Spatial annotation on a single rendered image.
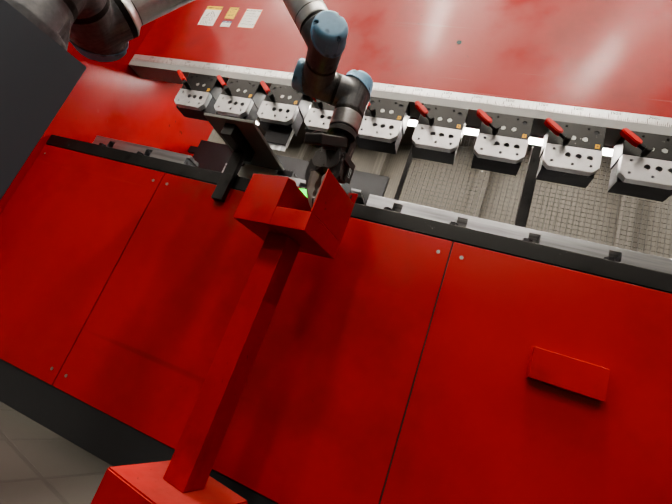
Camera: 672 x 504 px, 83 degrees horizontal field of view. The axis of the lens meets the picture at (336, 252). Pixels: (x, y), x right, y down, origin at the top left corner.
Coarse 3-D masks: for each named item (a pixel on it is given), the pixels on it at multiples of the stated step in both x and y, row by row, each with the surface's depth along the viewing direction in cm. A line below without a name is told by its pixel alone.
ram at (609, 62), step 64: (256, 0) 167; (384, 0) 150; (448, 0) 143; (512, 0) 137; (576, 0) 131; (640, 0) 125; (128, 64) 171; (256, 64) 153; (384, 64) 139; (448, 64) 133; (512, 64) 127; (576, 64) 122; (640, 64) 117; (640, 128) 110
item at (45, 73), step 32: (0, 0) 58; (0, 32) 59; (32, 32) 62; (0, 64) 59; (32, 64) 63; (64, 64) 66; (0, 96) 60; (32, 96) 63; (64, 96) 67; (0, 128) 60; (32, 128) 64; (0, 160) 61; (0, 192) 62
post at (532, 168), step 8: (536, 152) 196; (536, 160) 194; (528, 168) 194; (536, 168) 193; (528, 176) 192; (528, 184) 191; (528, 192) 189; (520, 200) 189; (528, 200) 188; (520, 208) 187; (528, 208) 187; (520, 216) 186; (520, 224) 185
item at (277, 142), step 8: (272, 128) 144; (280, 128) 143; (288, 128) 142; (264, 136) 143; (272, 136) 143; (280, 136) 142; (288, 136) 141; (272, 144) 142; (280, 144) 141; (288, 144) 142
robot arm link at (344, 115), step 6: (336, 108) 91; (342, 108) 90; (348, 108) 90; (336, 114) 90; (342, 114) 90; (348, 114) 89; (354, 114) 90; (330, 120) 92; (336, 120) 90; (342, 120) 89; (348, 120) 89; (354, 120) 90; (360, 120) 92; (354, 126) 90; (360, 126) 93
